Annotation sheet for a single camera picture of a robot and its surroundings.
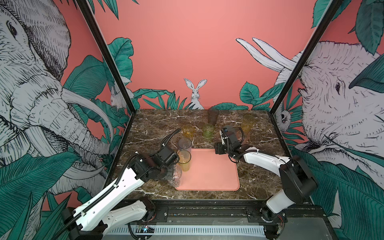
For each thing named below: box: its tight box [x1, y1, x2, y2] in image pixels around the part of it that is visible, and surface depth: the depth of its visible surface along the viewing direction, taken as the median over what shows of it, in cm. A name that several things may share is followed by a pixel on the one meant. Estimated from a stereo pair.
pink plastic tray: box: [178, 148, 240, 191], surface depth 88 cm
